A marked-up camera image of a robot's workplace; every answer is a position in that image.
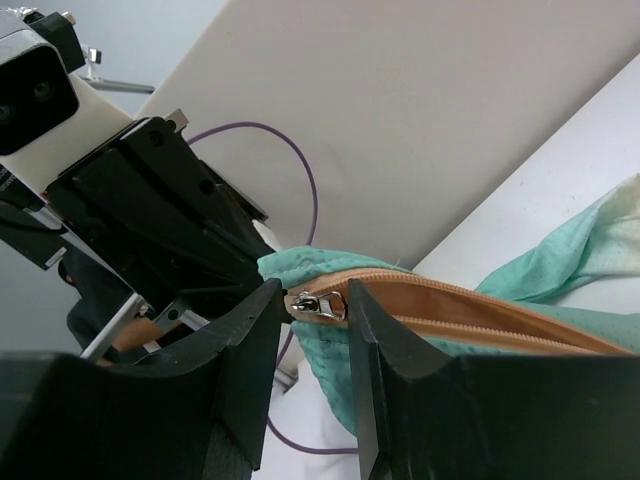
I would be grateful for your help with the orange and teal jacket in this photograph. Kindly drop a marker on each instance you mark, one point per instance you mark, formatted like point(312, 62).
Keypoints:
point(512, 311)

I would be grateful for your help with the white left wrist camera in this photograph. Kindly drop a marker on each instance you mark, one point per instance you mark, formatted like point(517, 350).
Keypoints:
point(50, 119)

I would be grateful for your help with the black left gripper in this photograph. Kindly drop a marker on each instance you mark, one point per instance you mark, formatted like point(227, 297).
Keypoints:
point(174, 230)

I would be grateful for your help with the silver zipper slider pull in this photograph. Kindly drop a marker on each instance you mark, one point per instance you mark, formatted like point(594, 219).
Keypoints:
point(331, 305)

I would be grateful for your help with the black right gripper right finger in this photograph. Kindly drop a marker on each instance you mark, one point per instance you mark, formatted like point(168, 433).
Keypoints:
point(424, 415)

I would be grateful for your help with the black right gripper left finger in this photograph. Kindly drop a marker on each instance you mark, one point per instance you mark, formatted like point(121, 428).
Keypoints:
point(196, 409)

